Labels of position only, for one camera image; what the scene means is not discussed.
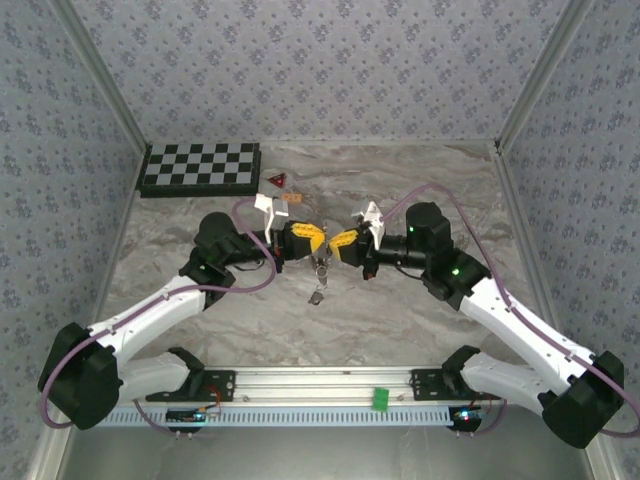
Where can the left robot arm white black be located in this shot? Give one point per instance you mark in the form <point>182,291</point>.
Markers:
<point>80,385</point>

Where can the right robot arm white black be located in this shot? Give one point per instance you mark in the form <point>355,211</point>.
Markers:
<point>585,410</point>

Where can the orange rectangular tag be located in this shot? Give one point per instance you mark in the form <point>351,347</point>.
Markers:
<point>290,199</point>

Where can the red triangle tag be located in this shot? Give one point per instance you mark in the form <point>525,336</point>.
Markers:
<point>276,181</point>

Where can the black grey checkerboard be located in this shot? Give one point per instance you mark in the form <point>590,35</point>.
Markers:
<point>200,167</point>

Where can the green block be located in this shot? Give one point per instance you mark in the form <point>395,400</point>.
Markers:
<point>381,398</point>

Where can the left circuit board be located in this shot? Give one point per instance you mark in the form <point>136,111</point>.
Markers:
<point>186,416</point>

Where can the circuit board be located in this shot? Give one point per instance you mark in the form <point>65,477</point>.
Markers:
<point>469,415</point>
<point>186,416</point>

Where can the right circuit board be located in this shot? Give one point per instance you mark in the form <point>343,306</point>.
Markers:
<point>469,415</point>

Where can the grey metal sheet panel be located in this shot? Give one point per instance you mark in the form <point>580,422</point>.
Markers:
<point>320,455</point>

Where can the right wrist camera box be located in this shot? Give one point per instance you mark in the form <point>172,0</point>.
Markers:
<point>367,212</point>

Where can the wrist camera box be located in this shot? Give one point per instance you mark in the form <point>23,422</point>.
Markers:
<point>367,212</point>
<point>265,204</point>

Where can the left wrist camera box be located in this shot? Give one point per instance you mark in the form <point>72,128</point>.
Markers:
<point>265,204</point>

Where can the aluminium side rail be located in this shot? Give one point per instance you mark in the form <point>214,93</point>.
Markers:
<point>522,225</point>
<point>124,225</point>

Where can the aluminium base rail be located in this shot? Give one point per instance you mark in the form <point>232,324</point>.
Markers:
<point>310,385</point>

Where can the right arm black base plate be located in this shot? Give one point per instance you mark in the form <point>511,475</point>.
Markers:
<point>425,387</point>

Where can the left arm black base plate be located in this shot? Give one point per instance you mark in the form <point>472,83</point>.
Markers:
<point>220,387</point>

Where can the aluminium frame post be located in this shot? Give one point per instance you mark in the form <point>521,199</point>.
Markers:
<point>541,75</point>
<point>102,75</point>

